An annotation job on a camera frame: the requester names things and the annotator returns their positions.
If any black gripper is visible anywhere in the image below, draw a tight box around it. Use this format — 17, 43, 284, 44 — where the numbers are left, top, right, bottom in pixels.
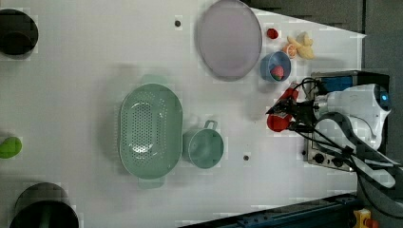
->
267, 100, 317, 133

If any red knitted ketchup bottle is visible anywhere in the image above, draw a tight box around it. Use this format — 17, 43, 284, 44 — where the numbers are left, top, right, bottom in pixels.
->
266, 86, 298, 132

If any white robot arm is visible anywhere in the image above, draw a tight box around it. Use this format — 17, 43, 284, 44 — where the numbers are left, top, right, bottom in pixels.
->
266, 84, 402, 205

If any silver toaster oven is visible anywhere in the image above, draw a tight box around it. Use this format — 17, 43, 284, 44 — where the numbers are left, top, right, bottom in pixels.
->
304, 70, 391, 172

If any red toy strawberry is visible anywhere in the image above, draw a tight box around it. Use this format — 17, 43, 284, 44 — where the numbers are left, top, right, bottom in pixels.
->
270, 66, 284, 81

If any small blue bowl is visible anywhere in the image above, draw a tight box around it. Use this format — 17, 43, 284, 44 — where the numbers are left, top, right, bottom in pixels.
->
259, 51, 292, 83

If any orange slice toy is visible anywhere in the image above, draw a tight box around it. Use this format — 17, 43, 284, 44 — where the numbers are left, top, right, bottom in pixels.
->
282, 44, 297, 59

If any small red toy fruit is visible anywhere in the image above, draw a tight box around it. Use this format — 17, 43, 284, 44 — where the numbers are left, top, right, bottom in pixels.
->
266, 28, 278, 39

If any round grey plate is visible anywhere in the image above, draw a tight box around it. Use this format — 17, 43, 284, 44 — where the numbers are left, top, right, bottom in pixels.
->
197, 0, 262, 81

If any yellow red button box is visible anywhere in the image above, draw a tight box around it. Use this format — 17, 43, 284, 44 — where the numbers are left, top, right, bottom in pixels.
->
354, 208, 379, 228

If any green oval colander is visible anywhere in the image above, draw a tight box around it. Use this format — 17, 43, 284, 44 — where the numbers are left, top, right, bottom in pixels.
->
119, 74, 182, 189

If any green toy fruit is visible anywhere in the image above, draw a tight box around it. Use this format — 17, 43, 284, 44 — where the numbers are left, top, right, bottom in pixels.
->
0, 137, 22, 159

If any green cup with handle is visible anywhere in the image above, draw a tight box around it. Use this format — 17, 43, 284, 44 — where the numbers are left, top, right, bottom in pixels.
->
182, 120, 224, 169

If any blue metal frame rail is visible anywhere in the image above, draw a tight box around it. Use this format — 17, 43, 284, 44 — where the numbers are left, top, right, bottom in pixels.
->
181, 194, 362, 228

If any black cable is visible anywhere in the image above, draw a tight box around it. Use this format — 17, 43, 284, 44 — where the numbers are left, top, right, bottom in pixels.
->
291, 77, 403, 219

